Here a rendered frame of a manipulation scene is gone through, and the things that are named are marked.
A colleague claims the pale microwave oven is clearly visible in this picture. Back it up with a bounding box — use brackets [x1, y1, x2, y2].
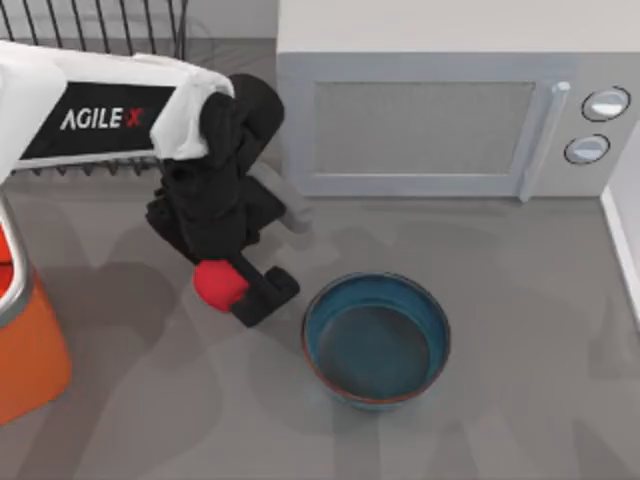
[276, 0, 635, 204]

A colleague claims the black wire rack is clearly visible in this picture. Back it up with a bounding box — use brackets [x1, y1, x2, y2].
[0, 0, 192, 177]

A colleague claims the grey microwave door handle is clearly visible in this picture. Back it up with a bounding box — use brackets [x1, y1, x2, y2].
[518, 81, 572, 204]

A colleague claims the large round microwave knob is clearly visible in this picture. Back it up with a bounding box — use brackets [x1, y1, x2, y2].
[581, 85, 632, 122]

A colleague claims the grey microwave door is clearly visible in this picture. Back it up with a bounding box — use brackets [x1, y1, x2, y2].
[277, 52, 577, 200]

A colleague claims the small round microwave knob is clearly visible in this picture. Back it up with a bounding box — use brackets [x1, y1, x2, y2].
[563, 133, 612, 165]

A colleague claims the red round object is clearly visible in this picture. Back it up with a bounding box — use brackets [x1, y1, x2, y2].
[193, 259, 249, 312]

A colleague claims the blue bowl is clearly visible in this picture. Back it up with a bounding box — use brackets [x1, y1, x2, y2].
[300, 271, 452, 414]

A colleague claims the orange bin with metal rim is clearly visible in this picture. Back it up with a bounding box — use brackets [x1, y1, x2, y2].
[0, 193, 74, 427]

